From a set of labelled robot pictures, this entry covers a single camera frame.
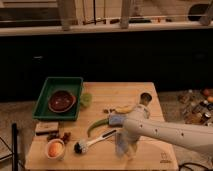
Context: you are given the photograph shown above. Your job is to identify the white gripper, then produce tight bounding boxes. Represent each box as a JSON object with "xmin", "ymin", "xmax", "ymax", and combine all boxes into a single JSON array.
[{"xmin": 123, "ymin": 132, "xmax": 139, "ymax": 157}]

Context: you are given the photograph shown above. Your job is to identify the grey blue towel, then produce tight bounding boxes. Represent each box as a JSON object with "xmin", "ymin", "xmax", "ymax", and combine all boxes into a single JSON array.
[{"xmin": 115, "ymin": 133, "xmax": 128, "ymax": 157}]

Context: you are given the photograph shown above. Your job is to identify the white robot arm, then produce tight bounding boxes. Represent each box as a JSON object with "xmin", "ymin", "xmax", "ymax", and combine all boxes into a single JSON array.
[{"xmin": 123, "ymin": 105, "xmax": 213, "ymax": 157}]

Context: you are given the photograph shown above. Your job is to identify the metal cup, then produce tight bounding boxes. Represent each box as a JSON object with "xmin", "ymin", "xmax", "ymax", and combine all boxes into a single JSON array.
[{"xmin": 140, "ymin": 93, "xmax": 152, "ymax": 106}]

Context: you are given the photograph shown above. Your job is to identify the light green plastic cup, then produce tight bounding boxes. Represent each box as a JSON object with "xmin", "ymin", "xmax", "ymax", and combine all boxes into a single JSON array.
[{"xmin": 80, "ymin": 93, "xmax": 92, "ymax": 108}]

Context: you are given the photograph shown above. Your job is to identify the blue sponge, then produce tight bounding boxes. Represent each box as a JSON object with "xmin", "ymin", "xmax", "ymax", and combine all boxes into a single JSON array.
[{"xmin": 109, "ymin": 115, "xmax": 125, "ymax": 126}]

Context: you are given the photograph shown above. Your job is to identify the yellow banana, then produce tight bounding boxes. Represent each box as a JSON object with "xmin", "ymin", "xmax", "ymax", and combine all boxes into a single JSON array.
[{"xmin": 110, "ymin": 106, "xmax": 133, "ymax": 114}]

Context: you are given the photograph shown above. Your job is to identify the white dish brush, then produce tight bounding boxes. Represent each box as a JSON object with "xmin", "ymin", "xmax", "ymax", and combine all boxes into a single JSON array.
[{"xmin": 74, "ymin": 129, "xmax": 117, "ymax": 154}]

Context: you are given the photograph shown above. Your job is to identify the brown dried fruit pieces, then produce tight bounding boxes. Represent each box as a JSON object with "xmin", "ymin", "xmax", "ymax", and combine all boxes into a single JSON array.
[{"xmin": 47, "ymin": 132, "xmax": 71, "ymax": 144}]

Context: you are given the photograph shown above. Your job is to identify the spice bottle rack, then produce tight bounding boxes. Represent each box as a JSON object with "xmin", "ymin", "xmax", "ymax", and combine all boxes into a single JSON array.
[{"xmin": 178, "ymin": 88, "xmax": 213, "ymax": 126}]

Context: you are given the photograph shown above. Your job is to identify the dark red bowl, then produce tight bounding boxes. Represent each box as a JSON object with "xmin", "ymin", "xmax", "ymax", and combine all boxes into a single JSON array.
[{"xmin": 48, "ymin": 90, "xmax": 76, "ymax": 113}]

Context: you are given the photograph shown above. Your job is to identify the green plastic tray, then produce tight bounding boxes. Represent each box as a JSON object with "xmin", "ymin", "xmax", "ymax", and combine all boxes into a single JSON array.
[{"xmin": 33, "ymin": 77, "xmax": 83, "ymax": 121}]

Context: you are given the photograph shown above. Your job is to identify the small wooden block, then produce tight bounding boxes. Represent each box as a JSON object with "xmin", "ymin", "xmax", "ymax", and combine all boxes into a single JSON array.
[{"xmin": 35, "ymin": 122, "xmax": 59, "ymax": 135}]

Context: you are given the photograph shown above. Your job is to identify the black stand pole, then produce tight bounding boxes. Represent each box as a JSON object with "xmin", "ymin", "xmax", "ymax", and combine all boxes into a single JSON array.
[{"xmin": 12, "ymin": 123, "xmax": 18, "ymax": 171}]

